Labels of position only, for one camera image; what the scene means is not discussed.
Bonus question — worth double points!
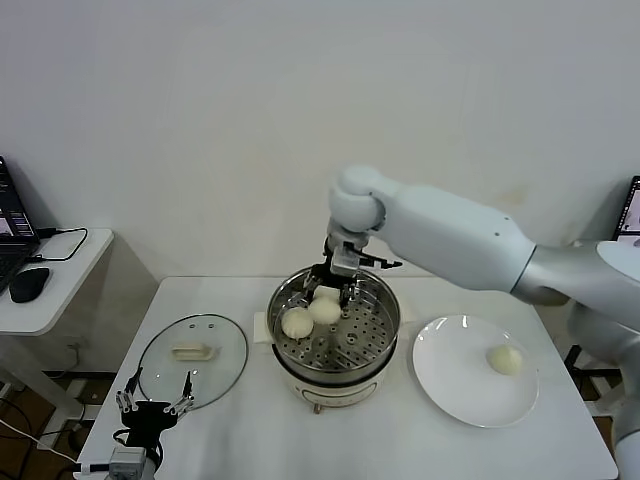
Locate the black computer mouse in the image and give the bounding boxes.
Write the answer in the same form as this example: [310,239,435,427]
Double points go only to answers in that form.
[9,266,51,304]

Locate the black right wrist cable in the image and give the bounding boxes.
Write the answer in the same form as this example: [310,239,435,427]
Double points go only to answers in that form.
[359,253,404,270]

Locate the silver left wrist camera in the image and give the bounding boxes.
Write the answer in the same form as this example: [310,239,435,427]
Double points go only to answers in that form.
[108,446,149,474]

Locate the white floor power strip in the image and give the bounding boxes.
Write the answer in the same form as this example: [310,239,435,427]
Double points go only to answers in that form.
[69,378,101,402]

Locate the white floor cable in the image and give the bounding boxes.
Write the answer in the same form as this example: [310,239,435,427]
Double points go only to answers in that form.
[0,417,79,464]

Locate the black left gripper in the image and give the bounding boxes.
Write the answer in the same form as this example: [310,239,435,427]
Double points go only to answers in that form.
[115,368,196,449]

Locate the white electric cooker base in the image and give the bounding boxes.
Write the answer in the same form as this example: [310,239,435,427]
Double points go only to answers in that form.
[272,344,399,416]

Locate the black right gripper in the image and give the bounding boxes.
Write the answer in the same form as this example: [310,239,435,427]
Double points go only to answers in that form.
[301,232,369,309]

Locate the grey laptop with dark screen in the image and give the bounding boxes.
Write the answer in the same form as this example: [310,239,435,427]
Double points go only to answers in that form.
[612,174,640,246]

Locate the black laptop charger cable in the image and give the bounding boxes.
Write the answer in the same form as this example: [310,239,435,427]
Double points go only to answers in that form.
[27,227,90,264]

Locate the stainless steel steamer basket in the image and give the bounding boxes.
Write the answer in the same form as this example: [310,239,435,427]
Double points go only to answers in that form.
[253,264,416,381]

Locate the white round plate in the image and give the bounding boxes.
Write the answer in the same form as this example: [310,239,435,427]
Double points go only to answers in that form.
[412,314,541,429]

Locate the round glass pot lid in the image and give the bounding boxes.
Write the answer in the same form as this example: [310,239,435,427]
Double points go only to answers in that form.
[137,313,250,412]

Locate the black laptop with pink screen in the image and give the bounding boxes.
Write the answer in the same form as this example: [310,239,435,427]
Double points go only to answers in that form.
[0,155,42,296]

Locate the white rounded side desk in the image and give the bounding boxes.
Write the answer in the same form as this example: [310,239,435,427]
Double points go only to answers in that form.
[0,228,161,436]

